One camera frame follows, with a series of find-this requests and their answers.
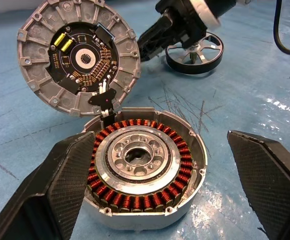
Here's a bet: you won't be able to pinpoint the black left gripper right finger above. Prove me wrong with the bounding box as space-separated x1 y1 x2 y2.
226 129 290 240

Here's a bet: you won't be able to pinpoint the silver motor lid circuit board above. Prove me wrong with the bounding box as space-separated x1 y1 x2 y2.
16 0 142 118

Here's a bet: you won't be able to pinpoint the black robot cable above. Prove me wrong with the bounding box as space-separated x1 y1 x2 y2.
273 0 290 55

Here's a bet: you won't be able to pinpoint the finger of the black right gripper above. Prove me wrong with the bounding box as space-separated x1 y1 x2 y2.
139 31 183 61
137 14 176 49

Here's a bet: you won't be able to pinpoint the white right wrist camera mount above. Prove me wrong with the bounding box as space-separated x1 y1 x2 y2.
184 0 222 28

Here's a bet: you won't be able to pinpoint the silver motor housing copper coils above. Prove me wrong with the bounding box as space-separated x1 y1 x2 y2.
81 106 208 230

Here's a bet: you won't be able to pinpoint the black-rimmed spoked rotor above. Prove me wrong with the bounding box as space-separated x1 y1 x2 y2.
165 31 224 75

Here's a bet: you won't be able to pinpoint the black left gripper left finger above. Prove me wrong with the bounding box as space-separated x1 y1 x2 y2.
0 130 96 240

